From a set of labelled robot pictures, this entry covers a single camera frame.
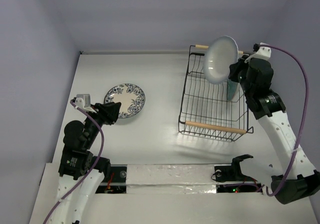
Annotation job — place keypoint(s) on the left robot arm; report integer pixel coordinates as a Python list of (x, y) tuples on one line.
[(80, 171)]

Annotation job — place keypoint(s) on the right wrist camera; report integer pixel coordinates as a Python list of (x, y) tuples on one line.
[(260, 51)]

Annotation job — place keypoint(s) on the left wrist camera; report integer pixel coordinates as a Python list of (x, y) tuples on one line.
[(83, 101)]

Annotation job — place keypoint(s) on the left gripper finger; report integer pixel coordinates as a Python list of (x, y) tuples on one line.
[(112, 106), (112, 116)]

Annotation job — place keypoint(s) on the red plate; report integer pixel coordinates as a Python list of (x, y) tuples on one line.
[(232, 88)]

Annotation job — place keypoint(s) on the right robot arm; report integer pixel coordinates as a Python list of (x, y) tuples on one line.
[(298, 177)]

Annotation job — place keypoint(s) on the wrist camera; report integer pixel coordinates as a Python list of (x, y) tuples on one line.
[(83, 101), (260, 51)]

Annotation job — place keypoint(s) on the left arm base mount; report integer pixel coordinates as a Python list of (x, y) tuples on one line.
[(115, 183)]

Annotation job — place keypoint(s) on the black wire dish rack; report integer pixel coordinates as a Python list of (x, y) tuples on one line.
[(205, 110)]

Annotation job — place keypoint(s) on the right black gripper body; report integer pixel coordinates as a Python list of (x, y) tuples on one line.
[(241, 69)]

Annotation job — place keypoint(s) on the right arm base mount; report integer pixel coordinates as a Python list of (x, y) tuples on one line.
[(230, 179)]

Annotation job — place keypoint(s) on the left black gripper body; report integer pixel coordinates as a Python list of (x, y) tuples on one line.
[(100, 113)]

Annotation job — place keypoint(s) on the blue patterned plate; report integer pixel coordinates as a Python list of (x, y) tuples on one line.
[(131, 97)]

